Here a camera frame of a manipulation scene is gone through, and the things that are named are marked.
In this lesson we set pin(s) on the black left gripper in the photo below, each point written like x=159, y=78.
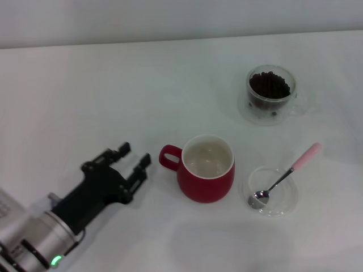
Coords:
x=96, y=190

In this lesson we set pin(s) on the red ceramic mug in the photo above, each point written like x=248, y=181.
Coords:
x=207, y=187

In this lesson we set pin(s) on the heap of coffee beans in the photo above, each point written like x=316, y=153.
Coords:
x=269, y=85

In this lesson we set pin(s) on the clear glass saucer under cup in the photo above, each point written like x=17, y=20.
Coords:
x=244, y=113

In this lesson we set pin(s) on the clear glass dish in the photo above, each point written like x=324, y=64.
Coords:
x=286, y=195

